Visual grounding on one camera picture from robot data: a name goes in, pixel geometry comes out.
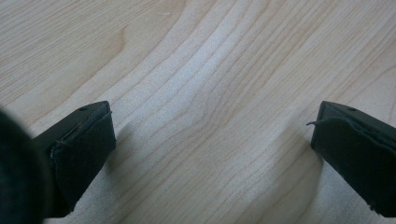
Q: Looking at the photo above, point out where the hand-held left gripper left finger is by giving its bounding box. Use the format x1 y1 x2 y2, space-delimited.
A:
32 100 118 218

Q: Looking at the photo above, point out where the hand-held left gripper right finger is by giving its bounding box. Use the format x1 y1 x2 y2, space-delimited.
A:
305 100 396 218

